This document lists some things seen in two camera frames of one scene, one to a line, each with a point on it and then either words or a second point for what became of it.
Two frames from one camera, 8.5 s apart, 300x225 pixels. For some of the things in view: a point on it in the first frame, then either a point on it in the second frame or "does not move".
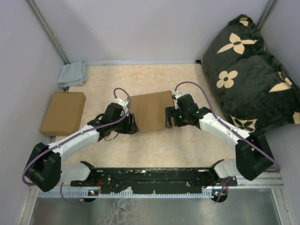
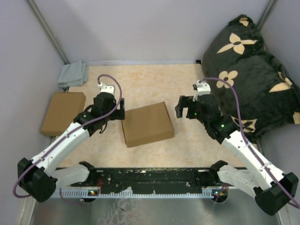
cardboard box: x=149 y=109 to x=147 y=124
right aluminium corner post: x=266 y=14 does not move
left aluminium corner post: x=35 y=10 does not move
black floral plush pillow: x=251 y=83 does not move
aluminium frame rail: x=264 y=201 does not move
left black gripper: x=131 y=128 to x=119 y=114
